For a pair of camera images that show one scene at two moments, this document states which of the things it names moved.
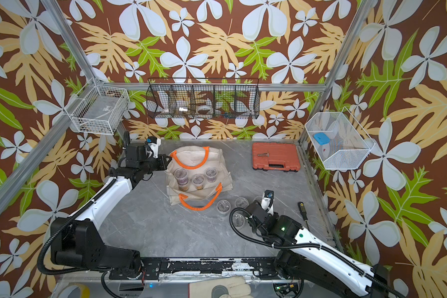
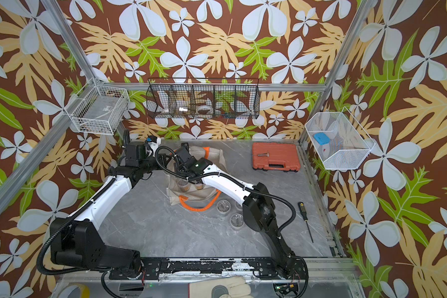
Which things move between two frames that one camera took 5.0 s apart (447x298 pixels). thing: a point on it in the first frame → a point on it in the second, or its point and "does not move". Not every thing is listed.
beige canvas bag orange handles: x=196 y=176 does not move
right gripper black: x=274 y=216 → x=178 y=168
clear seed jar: x=238 y=220 does not move
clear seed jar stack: x=181 y=176 does not move
